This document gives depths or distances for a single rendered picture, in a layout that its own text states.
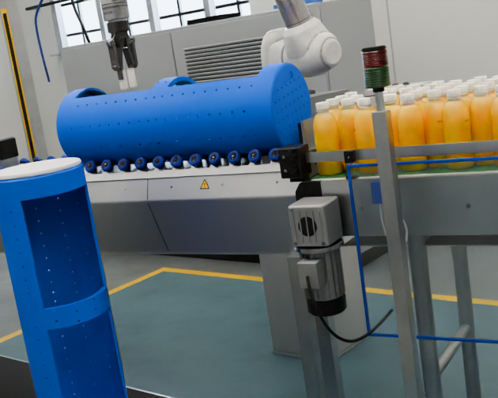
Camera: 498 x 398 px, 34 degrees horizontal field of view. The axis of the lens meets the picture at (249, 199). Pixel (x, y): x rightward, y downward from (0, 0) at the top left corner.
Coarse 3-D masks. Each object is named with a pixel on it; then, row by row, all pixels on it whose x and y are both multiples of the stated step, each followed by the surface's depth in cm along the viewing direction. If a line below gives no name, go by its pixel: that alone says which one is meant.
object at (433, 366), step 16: (304, 192) 232; (320, 192) 230; (336, 192) 228; (352, 224) 228; (352, 240) 237; (432, 352) 227; (448, 352) 243; (464, 352) 265; (432, 368) 227; (464, 368) 267; (432, 384) 228; (480, 384) 267
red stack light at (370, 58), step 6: (366, 54) 197; (372, 54) 196; (378, 54) 196; (384, 54) 196; (366, 60) 197; (372, 60) 196; (378, 60) 196; (384, 60) 196; (366, 66) 197; (372, 66) 196; (378, 66) 196
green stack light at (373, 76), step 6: (384, 66) 197; (366, 72) 198; (372, 72) 197; (378, 72) 196; (384, 72) 197; (366, 78) 199; (372, 78) 197; (378, 78) 197; (384, 78) 197; (366, 84) 199; (372, 84) 198; (378, 84) 197; (384, 84) 197
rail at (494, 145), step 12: (432, 144) 213; (444, 144) 211; (456, 144) 210; (468, 144) 208; (480, 144) 207; (492, 144) 205; (312, 156) 231; (324, 156) 229; (336, 156) 227; (360, 156) 224; (372, 156) 222; (396, 156) 219; (408, 156) 217
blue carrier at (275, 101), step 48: (96, 96) 279; (144, 96) 267; (192, 96) 256; (240, 96) 247; (288, 96) 251; (96, 144) 278; (144, 144) 269; (192, 144) 260; (240, 144) 253; (288, 144) 250
